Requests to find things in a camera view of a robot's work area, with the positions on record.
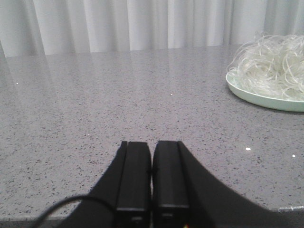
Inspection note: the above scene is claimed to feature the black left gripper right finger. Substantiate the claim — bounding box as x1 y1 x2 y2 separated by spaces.
152 141 280 228

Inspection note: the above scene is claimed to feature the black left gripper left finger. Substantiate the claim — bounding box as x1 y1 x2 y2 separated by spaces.
62 142 152 228

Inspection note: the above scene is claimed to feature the white vermicelli bundle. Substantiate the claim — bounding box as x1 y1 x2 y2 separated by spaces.
227 33 304 102

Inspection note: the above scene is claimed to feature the light green plate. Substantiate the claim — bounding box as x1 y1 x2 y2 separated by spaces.
226 73 304 113

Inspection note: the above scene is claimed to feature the white curtain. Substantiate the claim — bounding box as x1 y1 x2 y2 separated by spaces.
0 0 304 57

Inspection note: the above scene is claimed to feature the thin black cable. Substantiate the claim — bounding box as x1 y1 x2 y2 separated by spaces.
35 195 117 228

